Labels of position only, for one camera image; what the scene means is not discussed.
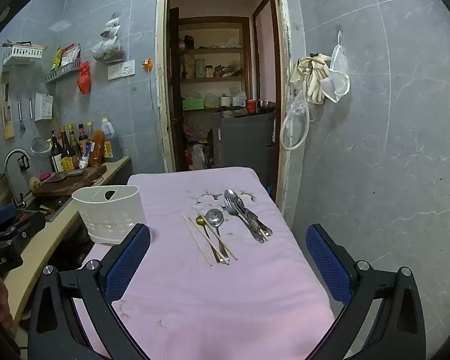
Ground grey refrigerator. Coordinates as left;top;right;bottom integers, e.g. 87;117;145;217
212;110;276;188

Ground steel mesh strainer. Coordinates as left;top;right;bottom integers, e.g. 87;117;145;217
28;97;51;161

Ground white cable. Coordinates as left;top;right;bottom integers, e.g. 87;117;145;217
148;69;160;173

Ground gold spoon black handle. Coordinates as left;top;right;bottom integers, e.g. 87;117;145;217
195;215;221;264

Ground steel faucet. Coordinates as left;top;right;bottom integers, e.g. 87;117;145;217
4;148;31;209

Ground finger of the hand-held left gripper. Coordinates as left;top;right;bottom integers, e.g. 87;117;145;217
0;211;47;250
0;203;19;227

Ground grey wall rack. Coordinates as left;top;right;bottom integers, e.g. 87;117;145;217
45;62;82;84

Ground white red plastic bag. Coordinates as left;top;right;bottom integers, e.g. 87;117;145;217
185;143;211;171

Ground yellowish snack bag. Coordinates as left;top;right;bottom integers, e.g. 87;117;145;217
183;53;196;79

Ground wooden cutting board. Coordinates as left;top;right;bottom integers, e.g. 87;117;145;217
32;165;108;197

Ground pink tablecloth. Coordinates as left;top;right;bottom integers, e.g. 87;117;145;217
74;166;337;360

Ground tall dark sauce bottle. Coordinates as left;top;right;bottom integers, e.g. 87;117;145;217
59;125;77;171

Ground white mesh bag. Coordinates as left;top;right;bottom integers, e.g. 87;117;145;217
320;32;350;104

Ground beige kitchen counter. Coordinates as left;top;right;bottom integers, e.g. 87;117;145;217
2;155;133;325

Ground red-label sauce bottle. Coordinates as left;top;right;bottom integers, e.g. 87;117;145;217
77;123;91;154

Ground cleaver with grey handle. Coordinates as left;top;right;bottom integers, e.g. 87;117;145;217
45;169;85;184

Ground large oil jug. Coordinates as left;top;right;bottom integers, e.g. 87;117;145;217
99;117;124;163

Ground colourful snack packets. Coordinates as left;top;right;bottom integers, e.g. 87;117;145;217
214;63;242;77

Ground white wall basket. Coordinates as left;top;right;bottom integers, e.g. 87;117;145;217
3;43;47;66

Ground worn cream door frame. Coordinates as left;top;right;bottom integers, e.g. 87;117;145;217
155;0;299;214

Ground dark pump bottle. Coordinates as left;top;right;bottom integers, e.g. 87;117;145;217
49;130;64;173

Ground clear plastic bag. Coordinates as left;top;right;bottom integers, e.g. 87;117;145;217
285;86;312;121

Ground steel sink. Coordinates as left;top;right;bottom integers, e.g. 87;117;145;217
20;195;74;222

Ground red seasoning packets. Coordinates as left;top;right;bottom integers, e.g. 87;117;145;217
61;44;81;66

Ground cream rubber gloves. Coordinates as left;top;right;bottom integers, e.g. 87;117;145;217
289;54;332;105

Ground wooden chopstick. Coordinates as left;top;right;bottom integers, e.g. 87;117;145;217
183;215;213;267
200;214;239;261
194;207;231;266
188;216;226;265

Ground clear bag of dried goods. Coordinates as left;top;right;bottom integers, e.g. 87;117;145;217
91;17;126;63

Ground wooden stick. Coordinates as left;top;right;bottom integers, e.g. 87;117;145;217
2;41;48;50

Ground hanging wooden board with knife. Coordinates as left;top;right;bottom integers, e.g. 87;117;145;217
1;71;16;140

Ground translucent plastic bag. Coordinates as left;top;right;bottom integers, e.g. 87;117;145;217
184;124;209;141

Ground person's left hand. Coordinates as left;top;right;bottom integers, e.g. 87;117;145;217
0;275;16;336

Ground round steel spoon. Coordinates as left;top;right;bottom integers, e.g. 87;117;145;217
205;208;227;264

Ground white plastic utensil holder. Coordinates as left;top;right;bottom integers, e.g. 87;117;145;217
71;185;147;245

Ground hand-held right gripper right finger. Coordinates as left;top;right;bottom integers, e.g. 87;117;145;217
305;224;426;360

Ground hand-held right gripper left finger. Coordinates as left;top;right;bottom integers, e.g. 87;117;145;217
27;223;152;360

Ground wooden shelf unit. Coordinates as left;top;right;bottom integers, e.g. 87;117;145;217
176;17;254;111

